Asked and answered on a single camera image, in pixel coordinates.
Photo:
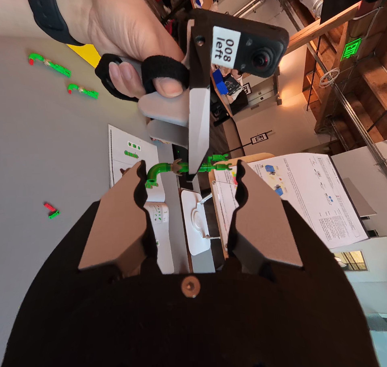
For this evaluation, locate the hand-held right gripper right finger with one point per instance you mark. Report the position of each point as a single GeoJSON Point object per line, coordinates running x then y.
{"type": "Point", "coordinates": [266, 216]}

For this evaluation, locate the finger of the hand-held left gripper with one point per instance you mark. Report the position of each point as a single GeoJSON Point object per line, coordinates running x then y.
{"type": "Point", "coordinates": [199, 125]}

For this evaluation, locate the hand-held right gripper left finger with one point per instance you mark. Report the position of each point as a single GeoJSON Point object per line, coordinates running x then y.
{"type": "Point", "coordinates": [115, 216]}

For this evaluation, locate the green lego bamboo stem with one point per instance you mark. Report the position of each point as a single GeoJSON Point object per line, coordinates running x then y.
{"type": "Point", "coordinates": [163, 168]}

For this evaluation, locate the person's left forearm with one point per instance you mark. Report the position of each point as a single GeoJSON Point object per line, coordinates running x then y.
{"type": "Point", "coordinates": [13, 4]}

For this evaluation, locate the lego instruction booklet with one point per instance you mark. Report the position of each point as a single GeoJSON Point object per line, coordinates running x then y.
{"type": "Point", "coordinates": [160, 237]}

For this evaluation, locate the small red green lego piece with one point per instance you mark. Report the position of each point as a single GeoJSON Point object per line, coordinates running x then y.
{"type": "Point", "coordinates": [52, 210]}

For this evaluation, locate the white lego instruction sheet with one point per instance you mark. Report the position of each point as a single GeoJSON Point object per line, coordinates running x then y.
{"type": "Point", "coordinates": [130, 143]}

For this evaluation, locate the green curved lego piece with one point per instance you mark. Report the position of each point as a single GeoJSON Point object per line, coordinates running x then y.
{"type": "Point", "coordinates": [51, 65]}
{"type": "Point", "coordinates": [84, 91]}

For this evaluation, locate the person's left hand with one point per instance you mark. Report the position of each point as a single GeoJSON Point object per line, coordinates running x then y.
{"type": "Point", "coordinates": [115, 19]}

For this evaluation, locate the black electronic box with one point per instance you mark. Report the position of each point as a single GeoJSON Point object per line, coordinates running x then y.
{"type": "Point", "coordinates": [180, 155]}

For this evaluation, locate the printed paper on wooden board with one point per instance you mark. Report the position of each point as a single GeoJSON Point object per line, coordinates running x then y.
{"type": "Point", "coordinates": [302, 191]}

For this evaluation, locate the blue plastic bin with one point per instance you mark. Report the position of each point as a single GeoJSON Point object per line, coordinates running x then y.
{"type": "Point", "coordinates": [220, 83]}

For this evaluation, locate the small tag sign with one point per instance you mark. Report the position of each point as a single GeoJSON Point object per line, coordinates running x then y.
{"type": "Point", "coordinates": [260, 138]}

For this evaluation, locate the green exit sign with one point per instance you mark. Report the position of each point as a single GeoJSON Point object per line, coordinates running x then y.
{"type": "Point", "coordinates": [350, 49]}

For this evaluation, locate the yellow plastic bin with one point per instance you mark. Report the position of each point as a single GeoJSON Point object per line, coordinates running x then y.
{"type": "Point", "coordinates": [87, 56]}

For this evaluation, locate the black wrist band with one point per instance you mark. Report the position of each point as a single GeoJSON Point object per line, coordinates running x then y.
{"type": "Point", "coordinates": [48, 10]}

